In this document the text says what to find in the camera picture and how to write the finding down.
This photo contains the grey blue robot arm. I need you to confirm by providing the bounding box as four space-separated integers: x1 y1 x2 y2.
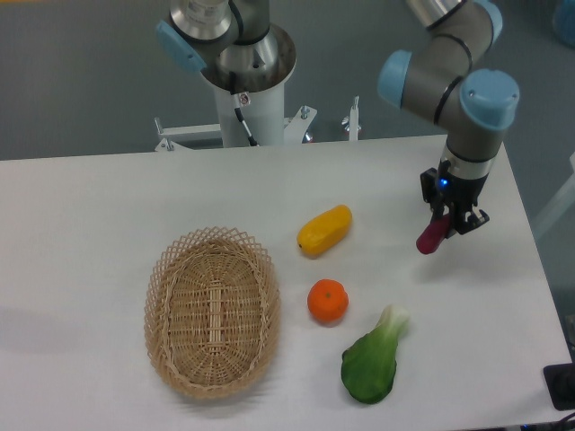
155 1 520 241

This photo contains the yellow mango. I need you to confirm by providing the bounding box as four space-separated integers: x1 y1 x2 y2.
296 205 353 257

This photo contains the black device at edge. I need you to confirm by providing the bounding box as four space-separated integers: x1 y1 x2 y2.
543 363 574 411

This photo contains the white metal base frame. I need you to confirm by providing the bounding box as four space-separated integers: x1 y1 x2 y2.
155 95 362 152

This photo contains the purple sweet potato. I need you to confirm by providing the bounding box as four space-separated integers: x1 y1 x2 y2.
416 214 451 255

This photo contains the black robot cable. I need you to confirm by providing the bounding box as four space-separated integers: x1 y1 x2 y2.
228 71 261 147

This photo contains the green bok choy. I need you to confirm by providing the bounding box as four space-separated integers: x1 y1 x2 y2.
341 304 410 404

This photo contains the orange tangerine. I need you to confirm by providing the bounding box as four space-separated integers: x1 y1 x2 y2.
306 278 349 323

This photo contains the white post right edge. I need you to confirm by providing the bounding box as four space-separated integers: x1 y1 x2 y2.
531 154 574 241

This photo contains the woven wicker basket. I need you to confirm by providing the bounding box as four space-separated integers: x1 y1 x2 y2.
144 227 280 400

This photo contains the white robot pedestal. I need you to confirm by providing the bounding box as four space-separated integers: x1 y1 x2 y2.
201 24 296 148

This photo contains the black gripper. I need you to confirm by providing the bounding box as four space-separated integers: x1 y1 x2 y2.
420 145 493 239

